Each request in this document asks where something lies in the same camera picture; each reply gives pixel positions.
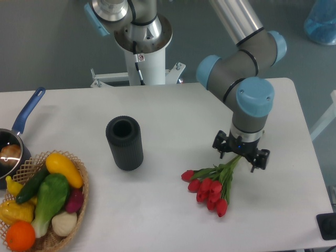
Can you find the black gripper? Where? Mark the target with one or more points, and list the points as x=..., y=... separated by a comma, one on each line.
x=243, y=144

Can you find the red tulip bouquet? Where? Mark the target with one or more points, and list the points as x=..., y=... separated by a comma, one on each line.
x=212, y=185

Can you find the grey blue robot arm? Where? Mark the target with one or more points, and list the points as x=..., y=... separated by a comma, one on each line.
x=234, y=80

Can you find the black device at edge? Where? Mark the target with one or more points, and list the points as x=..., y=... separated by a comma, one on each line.
x=326, y=223

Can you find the dark grey ribbed vase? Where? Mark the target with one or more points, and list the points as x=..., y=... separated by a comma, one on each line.
x=123, y=134

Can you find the blue transparent container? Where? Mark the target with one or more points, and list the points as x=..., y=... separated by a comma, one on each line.
x=319, y=26

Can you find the yellow squash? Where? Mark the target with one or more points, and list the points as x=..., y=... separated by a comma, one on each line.
x=59, y=163

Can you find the white garlic bulb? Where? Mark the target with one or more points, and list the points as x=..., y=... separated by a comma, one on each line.
x=64, y=223

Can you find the green bok choy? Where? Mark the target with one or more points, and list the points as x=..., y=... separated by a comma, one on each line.
x=52, y=195

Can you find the green cucumber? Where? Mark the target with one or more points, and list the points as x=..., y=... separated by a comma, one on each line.
x=30, y=189

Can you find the small yellow banana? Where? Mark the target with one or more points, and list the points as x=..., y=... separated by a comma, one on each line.
x=13, y=187

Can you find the fried food piece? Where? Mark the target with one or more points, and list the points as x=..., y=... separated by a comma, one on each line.
x=10, y=155

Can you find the orange fruit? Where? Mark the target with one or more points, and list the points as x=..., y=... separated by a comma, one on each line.
x=20, y=236

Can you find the yellow corn cob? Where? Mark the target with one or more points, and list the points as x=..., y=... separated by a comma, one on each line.
x=11, y=212

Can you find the white frame at right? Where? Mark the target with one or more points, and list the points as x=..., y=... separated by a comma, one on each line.
x=327, y=117

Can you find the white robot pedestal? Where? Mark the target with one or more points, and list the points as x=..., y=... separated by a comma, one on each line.
x=144, y=48

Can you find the blue handled saucepan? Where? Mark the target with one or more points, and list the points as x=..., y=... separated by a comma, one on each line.
x=13, y=135

